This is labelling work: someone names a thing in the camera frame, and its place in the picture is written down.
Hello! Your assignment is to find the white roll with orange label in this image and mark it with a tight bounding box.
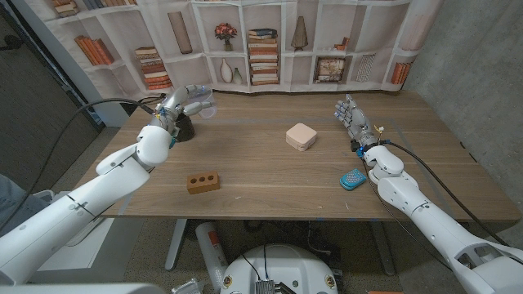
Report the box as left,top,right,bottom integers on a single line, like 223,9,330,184
194,221,229,293

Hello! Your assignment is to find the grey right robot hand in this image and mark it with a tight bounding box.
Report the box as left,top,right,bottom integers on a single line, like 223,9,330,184
333,93,385,153

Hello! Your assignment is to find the brown block with three holes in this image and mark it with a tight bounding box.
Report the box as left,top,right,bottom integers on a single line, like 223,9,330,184
186,170,221,195

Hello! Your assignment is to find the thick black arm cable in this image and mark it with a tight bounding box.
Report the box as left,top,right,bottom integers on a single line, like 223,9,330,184
382,139,512,248
0,97,157,234

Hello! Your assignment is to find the black cup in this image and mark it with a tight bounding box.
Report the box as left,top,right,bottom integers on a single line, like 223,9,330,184
174,113,196,143

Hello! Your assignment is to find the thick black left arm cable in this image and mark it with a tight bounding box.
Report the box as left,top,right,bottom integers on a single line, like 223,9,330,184
0,97,157,234

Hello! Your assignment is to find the pink jewelry box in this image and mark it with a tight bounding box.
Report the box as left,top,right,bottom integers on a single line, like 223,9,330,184
285,122,319,153

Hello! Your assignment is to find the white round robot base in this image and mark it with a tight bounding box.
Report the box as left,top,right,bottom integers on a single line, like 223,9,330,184
219,243,339,294

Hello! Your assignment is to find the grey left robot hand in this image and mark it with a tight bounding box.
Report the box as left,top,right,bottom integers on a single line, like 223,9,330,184
149,84,216,136

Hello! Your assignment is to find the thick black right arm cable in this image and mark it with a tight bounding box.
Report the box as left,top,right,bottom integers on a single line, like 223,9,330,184
382,139,512,248

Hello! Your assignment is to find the grey table leg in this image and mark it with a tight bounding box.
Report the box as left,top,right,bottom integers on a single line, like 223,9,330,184
164,219,189,272
369,221,396,276

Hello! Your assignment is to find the clear plastic measuring cup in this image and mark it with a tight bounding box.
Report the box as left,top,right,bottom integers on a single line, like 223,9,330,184
195,84,217,119

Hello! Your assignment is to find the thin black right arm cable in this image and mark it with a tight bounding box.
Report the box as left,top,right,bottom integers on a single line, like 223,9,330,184
359,157,454,273

